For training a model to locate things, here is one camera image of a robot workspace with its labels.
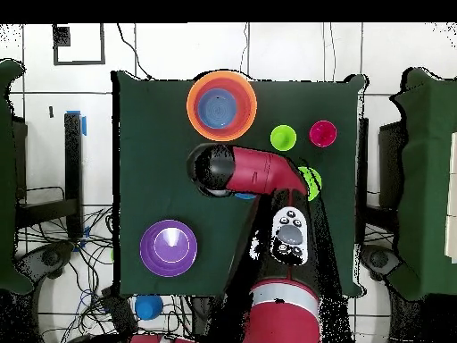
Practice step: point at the blue plastic bowl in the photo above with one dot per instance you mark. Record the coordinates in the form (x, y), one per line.
(245, 196)
(217, 109)

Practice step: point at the red-orange plastic bowl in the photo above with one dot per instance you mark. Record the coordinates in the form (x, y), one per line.
(244, 110)

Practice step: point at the purple plastic bowl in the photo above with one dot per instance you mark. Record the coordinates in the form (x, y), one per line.
(167, 248)

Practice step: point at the orange plastic bowl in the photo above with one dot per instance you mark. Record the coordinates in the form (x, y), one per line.
(190, 107)

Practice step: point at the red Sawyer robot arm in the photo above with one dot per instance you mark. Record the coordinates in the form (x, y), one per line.
(264, 171)

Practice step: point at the dark green tablecloth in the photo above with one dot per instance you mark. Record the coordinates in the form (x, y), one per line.
(160, 160)

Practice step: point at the green plastic cup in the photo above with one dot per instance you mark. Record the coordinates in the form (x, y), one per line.
(283, 138)

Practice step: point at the green plastic bowl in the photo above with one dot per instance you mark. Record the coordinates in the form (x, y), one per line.
(314, 182)

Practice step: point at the crimson pink plastic cup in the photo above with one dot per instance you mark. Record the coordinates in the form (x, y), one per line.
(322, 133)

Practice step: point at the blue plastic cup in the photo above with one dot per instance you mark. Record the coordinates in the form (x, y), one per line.
(149, 307)

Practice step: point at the black furniture panel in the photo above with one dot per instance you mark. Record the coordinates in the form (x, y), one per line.
(19, 160)
(389, 164)

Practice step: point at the dark grey office chair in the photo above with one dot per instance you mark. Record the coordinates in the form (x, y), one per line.
(378, 259)
(50, 257)

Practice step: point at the black box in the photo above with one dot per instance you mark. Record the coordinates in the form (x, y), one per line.
(119, 314)

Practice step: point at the green cloth side table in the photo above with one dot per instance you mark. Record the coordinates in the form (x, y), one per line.
(428, 178)
(7, 178)

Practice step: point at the beige boxes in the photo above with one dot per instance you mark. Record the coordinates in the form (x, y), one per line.
(452, 214)

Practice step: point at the black post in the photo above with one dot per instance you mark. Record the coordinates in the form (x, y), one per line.
(363, 160)

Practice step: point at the black frame with blue tape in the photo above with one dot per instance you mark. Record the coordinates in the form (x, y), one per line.
(73, 160)

